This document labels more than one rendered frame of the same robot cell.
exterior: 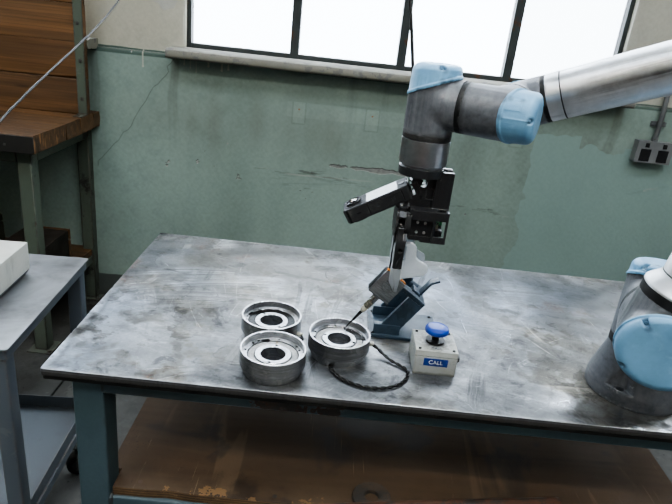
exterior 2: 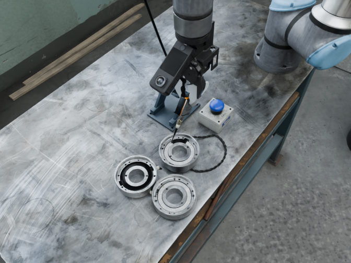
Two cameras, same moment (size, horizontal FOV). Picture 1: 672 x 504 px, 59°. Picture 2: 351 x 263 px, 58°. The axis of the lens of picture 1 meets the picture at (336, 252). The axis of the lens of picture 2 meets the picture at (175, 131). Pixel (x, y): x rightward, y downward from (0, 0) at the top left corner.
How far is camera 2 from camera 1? 68 cm
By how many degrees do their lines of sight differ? 48
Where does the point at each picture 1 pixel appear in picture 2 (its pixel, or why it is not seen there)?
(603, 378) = (276, 66)
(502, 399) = (259, 111)
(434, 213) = (212, 54)
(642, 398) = (295, 64)
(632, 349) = (326, 60)
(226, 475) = not seen: hidden behind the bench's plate
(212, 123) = not seen: outside the picture
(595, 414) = (287, 86)
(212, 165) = not seen: outside the picture
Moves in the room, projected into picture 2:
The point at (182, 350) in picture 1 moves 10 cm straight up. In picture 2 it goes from (123, 243) to (114, 227)
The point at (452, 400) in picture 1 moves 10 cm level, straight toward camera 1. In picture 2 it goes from (249, 132) to (275, 157)
